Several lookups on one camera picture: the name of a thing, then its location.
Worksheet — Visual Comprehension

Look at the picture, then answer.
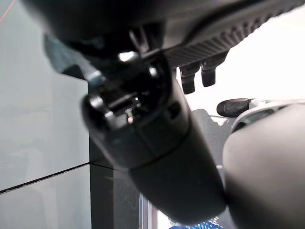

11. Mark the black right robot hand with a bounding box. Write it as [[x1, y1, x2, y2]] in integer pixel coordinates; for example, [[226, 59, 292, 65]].
[[19, 0, 305, 225]]

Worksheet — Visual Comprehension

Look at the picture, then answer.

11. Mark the blue plastic shopping basket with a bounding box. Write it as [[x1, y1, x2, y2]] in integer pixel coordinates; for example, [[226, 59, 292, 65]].
[[140, 192, 224, 229]]

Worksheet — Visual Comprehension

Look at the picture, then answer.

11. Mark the silver right robot leg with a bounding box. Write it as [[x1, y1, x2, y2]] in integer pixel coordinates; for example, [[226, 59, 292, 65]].
[[216, 97, 305, 229]]

